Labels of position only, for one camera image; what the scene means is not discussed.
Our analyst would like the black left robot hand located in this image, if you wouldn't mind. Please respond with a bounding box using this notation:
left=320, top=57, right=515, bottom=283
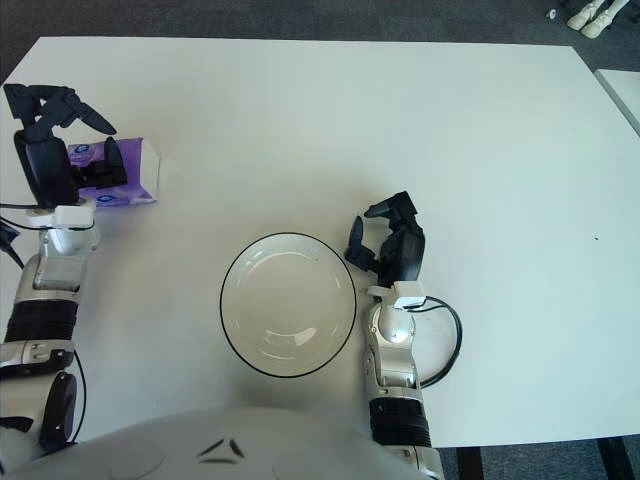
left=3, top=83, right=129, bottom=209

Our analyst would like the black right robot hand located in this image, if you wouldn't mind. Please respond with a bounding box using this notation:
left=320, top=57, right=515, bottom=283
left=344, top=190, right=427, bottom=287

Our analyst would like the purple tissue paper pack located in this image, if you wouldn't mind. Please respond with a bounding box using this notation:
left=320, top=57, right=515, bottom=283
left=65, top=136, right=161, bottom=212

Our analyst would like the white plate with black rim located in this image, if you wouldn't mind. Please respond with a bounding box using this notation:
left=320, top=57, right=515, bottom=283
left=219, top=231, right=358, bottom=378

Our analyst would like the black table leg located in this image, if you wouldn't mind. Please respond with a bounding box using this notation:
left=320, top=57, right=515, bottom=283
left=597, top=437, right=640, bottom=480
left=455, top=446, right=484, bottom=480

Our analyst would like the white side table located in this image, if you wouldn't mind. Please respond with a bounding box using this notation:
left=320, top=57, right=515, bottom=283
left=593, top=68, right=640, bottom=136

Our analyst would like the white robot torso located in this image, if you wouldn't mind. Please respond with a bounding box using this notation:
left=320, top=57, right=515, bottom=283
left=0, top=405, right=426, bottom=480

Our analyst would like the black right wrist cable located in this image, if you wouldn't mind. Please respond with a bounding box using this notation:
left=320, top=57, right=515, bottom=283
left=407, top=295, right=462, bottom=389

